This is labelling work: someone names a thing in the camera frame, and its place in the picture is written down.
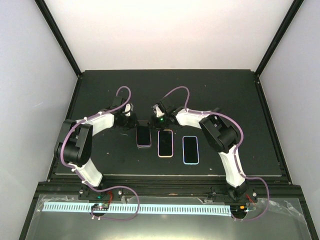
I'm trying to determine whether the beige pink phone case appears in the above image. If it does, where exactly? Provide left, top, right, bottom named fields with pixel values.
left=157, top=129, right=175, bottom=158

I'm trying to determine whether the black screen phone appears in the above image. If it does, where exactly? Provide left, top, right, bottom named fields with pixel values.
left=158, top=130, right=173, bottom=156

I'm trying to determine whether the red cased phone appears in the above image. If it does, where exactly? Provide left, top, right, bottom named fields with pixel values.
left=135, top=124, right=153, bottom=148

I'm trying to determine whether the light blue phone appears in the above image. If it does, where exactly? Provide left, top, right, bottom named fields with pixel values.
left=182, top=135, right=200, bottom=166

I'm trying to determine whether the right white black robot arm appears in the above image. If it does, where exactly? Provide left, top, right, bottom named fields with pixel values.
left=151, top=97, right=247, bottom=202

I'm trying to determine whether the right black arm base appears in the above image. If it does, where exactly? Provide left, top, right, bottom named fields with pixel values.
left=208, top=184, right=258, bottom=204

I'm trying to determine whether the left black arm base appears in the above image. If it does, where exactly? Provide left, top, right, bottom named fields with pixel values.
left=78, top=185, right=124, bottom=202

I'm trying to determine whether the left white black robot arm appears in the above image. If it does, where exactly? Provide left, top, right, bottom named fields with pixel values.
left=53, top=96, right=137, bottom=200

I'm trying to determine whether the left small circuit board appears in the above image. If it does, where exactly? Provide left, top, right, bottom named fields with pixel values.
left=91, top=203, right=109, bottom=211

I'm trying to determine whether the small circuit board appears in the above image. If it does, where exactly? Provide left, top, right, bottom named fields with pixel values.
left=230, top=205, right=257, bottom=213
left=91, top=203, right=109, bottom=211

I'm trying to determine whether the right small circuit board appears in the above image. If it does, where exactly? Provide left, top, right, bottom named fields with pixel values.
left=230, top=205, right=257, bottom=213

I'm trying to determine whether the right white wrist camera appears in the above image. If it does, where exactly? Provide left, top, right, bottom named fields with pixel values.
left=152, top=104, right=165, bottom=118

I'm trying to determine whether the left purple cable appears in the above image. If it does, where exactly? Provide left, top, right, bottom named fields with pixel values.
left=60, top=86, right=132, bottom=196

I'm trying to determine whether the purple cable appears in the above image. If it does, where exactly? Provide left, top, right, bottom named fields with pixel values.
left=155, top=85, right=271, bottom=222
left=60, top=86, right=132, bottom=196

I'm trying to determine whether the black front frame rail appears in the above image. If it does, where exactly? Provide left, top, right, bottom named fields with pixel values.
left=33, top=174, right=319, bottom=240

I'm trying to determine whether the left black corner post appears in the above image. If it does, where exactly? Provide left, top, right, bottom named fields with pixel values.
left=34, top=0, right=82, bottom=78

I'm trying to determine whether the black corner post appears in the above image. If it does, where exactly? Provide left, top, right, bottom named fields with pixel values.
left=34, top=0, right=82, bottom=78
left=255, top=0, right=304, bottom=77

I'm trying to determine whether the white slotted cable duct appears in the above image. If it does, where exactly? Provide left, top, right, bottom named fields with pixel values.
left=42, top=202, right=232, bottom=217

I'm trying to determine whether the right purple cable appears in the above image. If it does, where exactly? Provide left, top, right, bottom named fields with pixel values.
left=155, top=85, right=271, bottom=222

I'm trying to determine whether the right black corner post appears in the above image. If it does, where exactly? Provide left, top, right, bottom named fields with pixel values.
left=255, top=0, right=304, bottom=77

